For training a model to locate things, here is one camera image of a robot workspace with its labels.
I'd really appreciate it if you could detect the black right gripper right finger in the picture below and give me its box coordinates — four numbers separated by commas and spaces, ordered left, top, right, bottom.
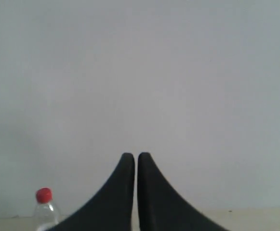
137, 153, 226, 231

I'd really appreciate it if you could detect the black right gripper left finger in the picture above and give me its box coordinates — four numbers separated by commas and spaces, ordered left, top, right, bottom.
50, 153, 135, 231

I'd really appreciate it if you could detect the clear water bottle red cap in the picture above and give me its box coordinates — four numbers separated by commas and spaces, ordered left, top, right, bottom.
33, 187, 61, 231

